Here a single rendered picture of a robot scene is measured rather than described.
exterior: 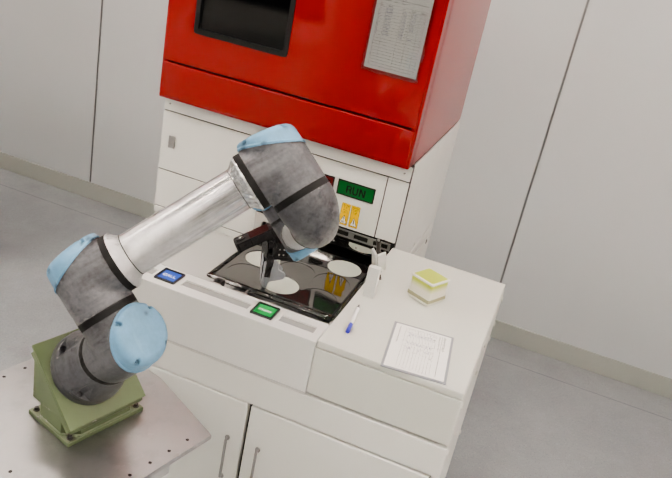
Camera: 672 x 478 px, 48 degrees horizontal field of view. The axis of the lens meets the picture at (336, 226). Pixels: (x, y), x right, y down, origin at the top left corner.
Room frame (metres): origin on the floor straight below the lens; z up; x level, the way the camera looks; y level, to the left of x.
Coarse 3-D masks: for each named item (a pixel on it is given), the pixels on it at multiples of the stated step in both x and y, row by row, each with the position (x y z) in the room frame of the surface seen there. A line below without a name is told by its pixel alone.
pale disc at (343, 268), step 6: (330, 264) 2.02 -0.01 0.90; (336, 264) 2.02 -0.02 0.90; (342, 264) 2.03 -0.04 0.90; (348, 264) 2.04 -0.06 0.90; (354, 264) 2.05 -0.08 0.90; (336, 270) 1.99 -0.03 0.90; (342, 270) 1.99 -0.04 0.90; (348, 270) 2.00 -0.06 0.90; (354, 270) 2.01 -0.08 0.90; (360, 270) 2.02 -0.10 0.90; (348, 276) 1.96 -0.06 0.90
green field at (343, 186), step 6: (342, 186) 2.13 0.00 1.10; (348, 186) 2.13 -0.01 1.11; (354, 186) 2.12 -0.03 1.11; (360, 186) 2.12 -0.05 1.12; (342, 192) 2.13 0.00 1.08; (348, 192) 2.13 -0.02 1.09; (354, 192) 2.12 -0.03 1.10; (360, 192) 2.12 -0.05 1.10; (366, 192) 2.11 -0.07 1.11; (372, 192) 2.11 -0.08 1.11; (360, 198) 2.12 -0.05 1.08; (366, 198) 2.11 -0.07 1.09; (372, 198) 2.11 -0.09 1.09
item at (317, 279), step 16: (240, 256) 1.95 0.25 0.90; (320, 256) 2.06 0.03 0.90; (336, 256) 2.08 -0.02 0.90; (224, 272) 1.83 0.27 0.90; (240, 272) 1.85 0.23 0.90; (256, 272) 1.87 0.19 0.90; (288, 272) 1.91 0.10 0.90; (304, 272) 1.93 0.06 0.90; (320, 272) 1.95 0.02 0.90; (256, 288) 1.78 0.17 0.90; (304, 288) 1.84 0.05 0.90; (320, 288) 1.86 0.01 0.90; (336, 288) 1.88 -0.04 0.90; (352, 288) 1.89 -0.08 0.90; (304, 304) 1.75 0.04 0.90; (320, 304) 1.77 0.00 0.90; (336, 304) 1.79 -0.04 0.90
